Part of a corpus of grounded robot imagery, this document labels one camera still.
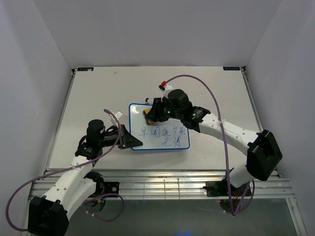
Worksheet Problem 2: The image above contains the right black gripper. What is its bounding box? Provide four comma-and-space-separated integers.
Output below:
146, 97, 183, 122

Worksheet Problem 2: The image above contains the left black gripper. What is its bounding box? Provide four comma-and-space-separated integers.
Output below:
98, 124, 143, 149

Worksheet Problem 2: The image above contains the yellow whiteboard eraser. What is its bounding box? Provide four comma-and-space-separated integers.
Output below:
143, 108, 155, 125

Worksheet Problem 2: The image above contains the blue framed whiteboard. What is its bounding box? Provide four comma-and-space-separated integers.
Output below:
128, 103, 190, 151

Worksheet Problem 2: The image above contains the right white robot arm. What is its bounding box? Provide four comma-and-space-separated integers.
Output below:
143, 89, 283, 195

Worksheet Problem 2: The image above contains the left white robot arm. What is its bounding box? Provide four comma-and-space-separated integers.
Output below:
27, 119, 143, 236

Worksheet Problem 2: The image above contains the left blue table label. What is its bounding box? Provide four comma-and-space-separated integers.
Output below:
77, 67, 94, 71

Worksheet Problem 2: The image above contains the blue table label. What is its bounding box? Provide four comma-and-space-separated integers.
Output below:
77, 67, 94, 71
223, 66, 240, 71

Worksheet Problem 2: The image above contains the right blue table label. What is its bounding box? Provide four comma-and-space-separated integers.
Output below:
223, 66, 240, 71

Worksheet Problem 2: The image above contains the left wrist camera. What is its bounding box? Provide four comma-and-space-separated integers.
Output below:
109, 111, 123, 126

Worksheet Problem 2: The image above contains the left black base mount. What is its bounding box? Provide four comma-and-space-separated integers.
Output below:
102, 181, 120, 194

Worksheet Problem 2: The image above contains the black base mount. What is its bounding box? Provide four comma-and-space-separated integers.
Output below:
102, 181, 120, 194
203, 181, 227, 197

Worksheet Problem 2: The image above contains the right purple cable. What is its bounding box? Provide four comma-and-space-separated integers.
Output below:
164, 74, 255, 216

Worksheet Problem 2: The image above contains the purple cable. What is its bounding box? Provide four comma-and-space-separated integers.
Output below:
5, 109, 125, 232
164, 74, 255, 216

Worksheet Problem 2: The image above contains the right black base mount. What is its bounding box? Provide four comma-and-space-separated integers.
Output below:
203, 181, 227, 197

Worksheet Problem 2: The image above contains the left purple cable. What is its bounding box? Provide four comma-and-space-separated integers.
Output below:
5, 109, 125, 232

